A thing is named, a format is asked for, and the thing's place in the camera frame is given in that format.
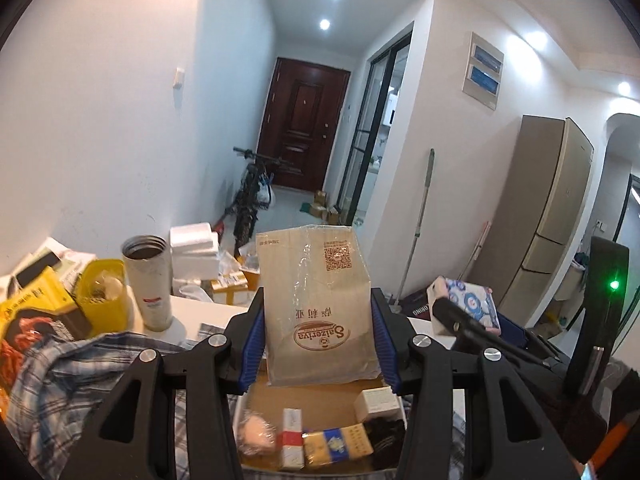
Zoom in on black knit glove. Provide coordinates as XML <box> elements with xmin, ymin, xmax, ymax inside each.
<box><xmin>363</xmin><ymin>418</ymin><xmax>406</xmax><ymax>470</ymax></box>

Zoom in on beige round puff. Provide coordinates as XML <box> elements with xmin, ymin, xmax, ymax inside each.
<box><xmin>238</xmin><ymin>411</ymin><xmax>277</xmax><ymax>456</ymax></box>

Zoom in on beige square box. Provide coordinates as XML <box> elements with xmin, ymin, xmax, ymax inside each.
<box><xmin>354</xmin><ymin>386</ymin><xmax>401</xmax><ymax>422</ymax></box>

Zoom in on floral tissue pack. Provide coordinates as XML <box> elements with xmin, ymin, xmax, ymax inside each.
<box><xmin>426</xmin><ymin>276</ymin><xmax>501</xmax><ymax>335</ymax></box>

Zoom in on red silver cigarette carton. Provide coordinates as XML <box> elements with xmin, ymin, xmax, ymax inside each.
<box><xmin>278</xmin><ymin>408</ymin><xmax>305</xmax><ymax>471</ymax></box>

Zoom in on yellow blue cigarette pack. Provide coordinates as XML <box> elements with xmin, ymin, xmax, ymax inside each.
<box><xmin>303</xmin><ymin>424</ymin><xmax>373</xmax><ymax>468</ymax></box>

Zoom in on beige paper snack bag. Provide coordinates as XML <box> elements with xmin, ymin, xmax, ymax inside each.
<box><xmin>256</xmin><ymin>226</ymin><xmax>380</xmax><ymax>387</ymax></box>

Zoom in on blue plaid shirt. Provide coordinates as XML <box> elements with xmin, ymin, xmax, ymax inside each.
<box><xmin>6</xmin><ymin>323</ymin><xmax>469</xmax><ymax>480</ymax></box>

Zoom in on yellow plastic bin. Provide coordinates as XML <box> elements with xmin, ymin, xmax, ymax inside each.
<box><xmin>74</xmin><ymin>259</ymin><xmax>129</xmax><ymax>337</ymax></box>

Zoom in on yellow packaging bag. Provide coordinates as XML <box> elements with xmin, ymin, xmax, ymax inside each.
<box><xmin>0</xmin><ymin>266</ymin><xmax>94</xmax><ymax>401</ymax></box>

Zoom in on open cardboard box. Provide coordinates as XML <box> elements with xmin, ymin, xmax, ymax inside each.
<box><xmin>233</xmin><ymin>370</ymin><xmax>383</xmax><ymax>478</ymax></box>

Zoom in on white foam box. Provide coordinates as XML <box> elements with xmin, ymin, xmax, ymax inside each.
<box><xmin>169</xmin><ymin>222</ymin><xmax>220</xmax><ymax>296</ymax></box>

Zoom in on beige refrigerator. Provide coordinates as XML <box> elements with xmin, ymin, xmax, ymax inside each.
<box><xmin>469</xmin><ymin>115</ymin><xmax>593</xmax><ymax>326</ymax></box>

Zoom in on black bicycle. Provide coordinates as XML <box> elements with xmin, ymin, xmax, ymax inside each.
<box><xmin>214</xmin><ymin>146</ymin><xmax>293</xmax><ymax>257</ymax></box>

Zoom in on white plastic bag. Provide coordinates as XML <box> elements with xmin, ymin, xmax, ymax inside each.
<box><xmin>255</xmin><ymin>180</ymin><xmax>273</xmax><ymax>210</ymax></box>

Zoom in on cardboard boxes on floor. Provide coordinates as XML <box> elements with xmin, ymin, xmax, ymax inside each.
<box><xmin>299</xmin><ymin>190</ymin><xmax>346</xmax><ymax>226</ymax></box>

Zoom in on black framed glass door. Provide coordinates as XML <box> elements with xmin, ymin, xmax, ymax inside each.
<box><xmin>336</xmin><ymin>34</ymin><xmax>411</xmax><ymax>228</ymax></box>

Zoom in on dark red entrance door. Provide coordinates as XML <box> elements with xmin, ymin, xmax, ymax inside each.
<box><xmin>258</xmin><ymin>58</ymin><xmax>350</xmax><ymax>192</ymax></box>

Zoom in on grey mop handle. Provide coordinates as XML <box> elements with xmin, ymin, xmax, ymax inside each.
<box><xmin>393</xmin><ymin>148</ymin><xmax>436</xmax><ymax>312</ymax></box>

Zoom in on pink broom handle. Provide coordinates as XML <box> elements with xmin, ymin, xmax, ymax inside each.
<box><xmin>457</xmin><ymin>221</ymin><xmax>492</xmax><ymax>281</ymax></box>

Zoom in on wall electrical panel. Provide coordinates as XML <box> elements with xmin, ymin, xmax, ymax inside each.
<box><xmin>462</xmin><ymin>32</ymin><xmax>504</xmax><ymax>110</ymax></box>

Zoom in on white wall switch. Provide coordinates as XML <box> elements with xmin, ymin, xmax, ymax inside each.
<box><xmin>172</xmin><ymin>67</ymin><xmax>186</xmax><ymax>90</ymax></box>

